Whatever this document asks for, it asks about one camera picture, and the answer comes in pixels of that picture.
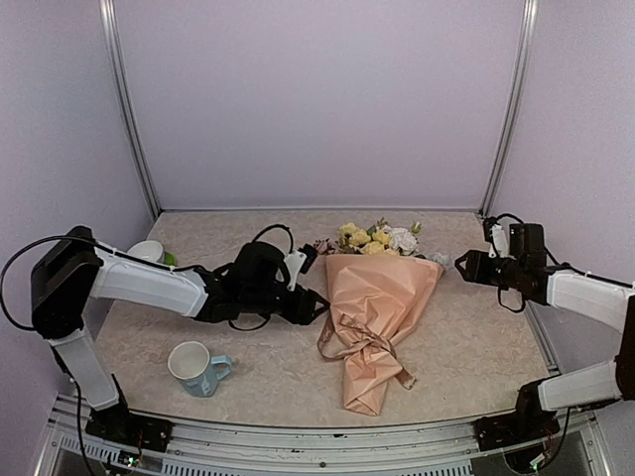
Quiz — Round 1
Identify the yellow fake flower stem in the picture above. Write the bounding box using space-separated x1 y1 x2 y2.
336 220 401 256

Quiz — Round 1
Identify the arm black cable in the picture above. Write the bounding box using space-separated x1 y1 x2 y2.
495 212 576 272
0 235 95 332

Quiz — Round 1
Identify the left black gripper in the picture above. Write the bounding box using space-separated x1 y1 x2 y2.
243 284 330 326

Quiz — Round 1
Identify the green plate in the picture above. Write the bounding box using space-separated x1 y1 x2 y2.
163 252 177 267

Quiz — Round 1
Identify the front aluminium rail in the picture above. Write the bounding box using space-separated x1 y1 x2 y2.
30 394 618 475

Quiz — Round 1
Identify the white bowl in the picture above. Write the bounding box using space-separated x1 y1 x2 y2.
127 240 165 264

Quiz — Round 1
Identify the white fake rose stem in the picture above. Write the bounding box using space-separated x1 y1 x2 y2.
384 221 422 256

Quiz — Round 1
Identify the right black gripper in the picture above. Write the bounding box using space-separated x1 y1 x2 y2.
455 249 525 289

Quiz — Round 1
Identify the blue white ceramic mug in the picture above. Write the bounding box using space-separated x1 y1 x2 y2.
167 341 232 398

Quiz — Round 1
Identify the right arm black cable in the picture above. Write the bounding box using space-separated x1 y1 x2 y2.
495 212 576 272

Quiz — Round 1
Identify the beige ribbon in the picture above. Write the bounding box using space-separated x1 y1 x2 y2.
317 315 397 361

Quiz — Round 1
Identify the aluminium frame post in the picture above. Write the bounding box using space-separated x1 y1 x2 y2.
99 0 162 221
479 0 539 216

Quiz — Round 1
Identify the left aluminium frame post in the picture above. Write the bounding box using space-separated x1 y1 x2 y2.
99 0 162 221

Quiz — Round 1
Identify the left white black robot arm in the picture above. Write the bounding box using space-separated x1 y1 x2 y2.
31 226 329 441

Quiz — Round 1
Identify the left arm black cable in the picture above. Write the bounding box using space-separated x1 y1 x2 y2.
0 235 95 332

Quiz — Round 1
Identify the pink beige wrapping paper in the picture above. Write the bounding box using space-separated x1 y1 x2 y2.
325 254 444 417

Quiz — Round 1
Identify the right aluminium frame post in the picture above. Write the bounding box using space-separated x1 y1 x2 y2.
479 0 539 216

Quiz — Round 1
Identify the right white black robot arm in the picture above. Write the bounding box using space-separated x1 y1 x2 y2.
454 217 634 440

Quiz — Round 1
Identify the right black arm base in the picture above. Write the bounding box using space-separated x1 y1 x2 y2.
473 394 561 451

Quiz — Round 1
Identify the pink fake rose stem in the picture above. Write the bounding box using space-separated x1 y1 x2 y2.
313 238 338 256

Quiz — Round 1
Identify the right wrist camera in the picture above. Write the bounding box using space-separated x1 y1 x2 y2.
482 217 509 258

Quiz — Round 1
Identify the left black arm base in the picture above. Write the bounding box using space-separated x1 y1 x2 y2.
85 414 173 453

